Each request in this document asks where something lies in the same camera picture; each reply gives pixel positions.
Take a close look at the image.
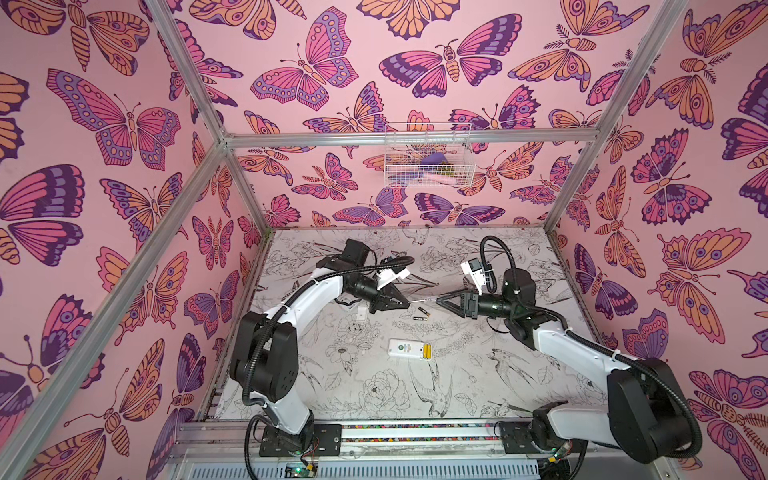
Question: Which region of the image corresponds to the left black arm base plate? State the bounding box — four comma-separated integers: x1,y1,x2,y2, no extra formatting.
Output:
259,424,342,457

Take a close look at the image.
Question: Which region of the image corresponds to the purple item in basket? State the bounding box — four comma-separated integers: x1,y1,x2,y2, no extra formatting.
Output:
419,152,447,169

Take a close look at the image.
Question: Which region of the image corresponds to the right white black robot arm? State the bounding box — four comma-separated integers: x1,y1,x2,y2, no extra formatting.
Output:
437,235,703,464

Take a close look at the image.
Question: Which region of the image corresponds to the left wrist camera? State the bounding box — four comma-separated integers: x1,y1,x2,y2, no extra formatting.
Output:
376,267,411,290

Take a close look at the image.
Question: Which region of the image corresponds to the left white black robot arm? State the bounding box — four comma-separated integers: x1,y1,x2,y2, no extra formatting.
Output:
229,239,415,454

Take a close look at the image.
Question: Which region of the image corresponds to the small white remote control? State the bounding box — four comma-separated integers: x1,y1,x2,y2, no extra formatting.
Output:
387,339,427,360

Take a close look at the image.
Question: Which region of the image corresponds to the aluminium front rail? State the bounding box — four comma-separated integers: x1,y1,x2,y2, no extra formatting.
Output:
163,419,684,479

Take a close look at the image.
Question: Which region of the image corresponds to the white wire basket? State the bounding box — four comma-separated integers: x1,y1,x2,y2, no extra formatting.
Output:
381,127,476,189

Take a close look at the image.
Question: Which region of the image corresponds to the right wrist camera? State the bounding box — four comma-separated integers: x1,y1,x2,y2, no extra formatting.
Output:
461,258,487,294

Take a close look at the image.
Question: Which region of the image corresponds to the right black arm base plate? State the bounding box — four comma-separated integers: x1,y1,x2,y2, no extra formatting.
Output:
494,418,586,463

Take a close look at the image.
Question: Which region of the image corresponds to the small green circuit board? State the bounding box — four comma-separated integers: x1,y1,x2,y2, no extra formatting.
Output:
284,464,317,479

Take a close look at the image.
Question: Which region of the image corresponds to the clear handle screwdriver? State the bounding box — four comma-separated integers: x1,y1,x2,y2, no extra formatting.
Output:
408,296,438,303

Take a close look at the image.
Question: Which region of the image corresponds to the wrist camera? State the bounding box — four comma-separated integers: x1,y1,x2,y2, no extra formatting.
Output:
376,267,411,290
461,258,487,294

